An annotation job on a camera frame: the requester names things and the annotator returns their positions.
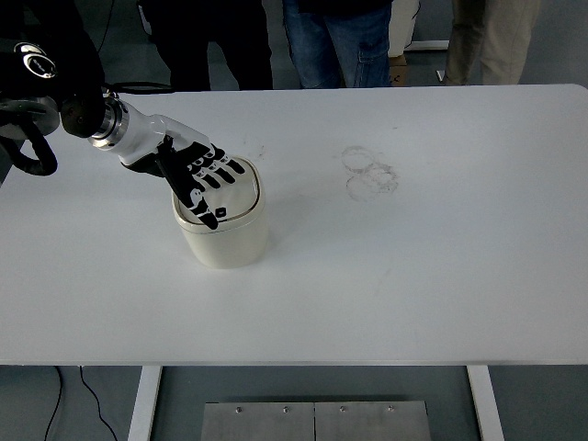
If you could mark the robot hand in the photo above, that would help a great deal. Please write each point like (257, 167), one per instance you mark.
(142, 133)

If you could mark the cream lidded trash bin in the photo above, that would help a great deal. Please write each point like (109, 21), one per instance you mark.
(225, 248)

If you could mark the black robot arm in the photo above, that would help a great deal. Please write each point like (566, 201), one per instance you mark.
(78, 115)

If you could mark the person in black trousers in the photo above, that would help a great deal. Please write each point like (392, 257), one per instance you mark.
(184, 46)

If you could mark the person in blue jeans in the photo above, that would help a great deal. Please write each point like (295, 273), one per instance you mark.
(317, 46)

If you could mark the brown cardboard box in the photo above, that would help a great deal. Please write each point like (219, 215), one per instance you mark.
(397, 69)

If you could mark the white table leg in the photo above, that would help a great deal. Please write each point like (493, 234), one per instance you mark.
(143, 404)
(486, 404)

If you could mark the grey metal plate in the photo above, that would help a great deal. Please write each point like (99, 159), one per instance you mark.
(257, 425)
(372, 425)

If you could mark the person in beige trousers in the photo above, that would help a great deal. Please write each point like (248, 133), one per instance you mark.
(478, 41)

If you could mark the white desk frame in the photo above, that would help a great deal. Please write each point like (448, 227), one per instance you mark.
(425, 44)

